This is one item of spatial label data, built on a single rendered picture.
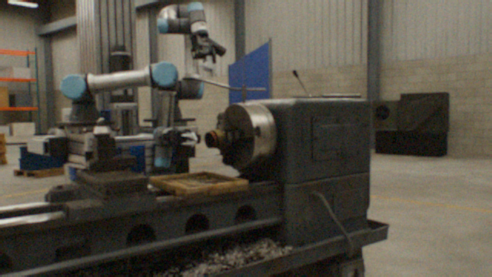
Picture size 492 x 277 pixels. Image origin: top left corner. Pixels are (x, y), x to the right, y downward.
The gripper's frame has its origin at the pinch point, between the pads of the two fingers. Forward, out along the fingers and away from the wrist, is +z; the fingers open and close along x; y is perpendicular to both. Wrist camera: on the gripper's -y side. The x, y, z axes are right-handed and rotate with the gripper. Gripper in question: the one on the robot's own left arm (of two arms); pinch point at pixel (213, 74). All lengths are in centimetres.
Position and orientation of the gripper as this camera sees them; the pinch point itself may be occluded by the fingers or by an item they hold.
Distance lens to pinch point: 191.2
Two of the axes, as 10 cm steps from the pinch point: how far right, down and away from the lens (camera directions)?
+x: 5.2, -3.2, -7.9
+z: 2.2, 9.5, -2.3
